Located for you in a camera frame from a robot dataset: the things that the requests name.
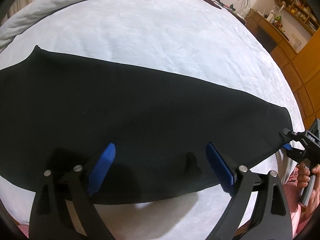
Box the black pants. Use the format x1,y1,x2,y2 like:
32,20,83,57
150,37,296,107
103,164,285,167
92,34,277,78
1,47,292,205

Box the pink sleeve right forearm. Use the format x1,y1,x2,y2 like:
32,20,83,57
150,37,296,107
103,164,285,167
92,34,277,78
283,168,319,238

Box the person's right hand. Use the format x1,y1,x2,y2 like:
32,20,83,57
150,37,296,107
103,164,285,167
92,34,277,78
297,161,319,218

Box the wooden desk with drawers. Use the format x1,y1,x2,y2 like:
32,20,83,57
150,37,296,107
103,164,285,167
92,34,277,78
246,10,319,127

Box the light blue bed sheet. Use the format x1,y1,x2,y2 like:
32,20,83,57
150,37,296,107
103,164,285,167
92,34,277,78
1,0,304,239

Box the wooden wall shelf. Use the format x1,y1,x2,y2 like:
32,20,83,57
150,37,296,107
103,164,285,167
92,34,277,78
274,0,319,36

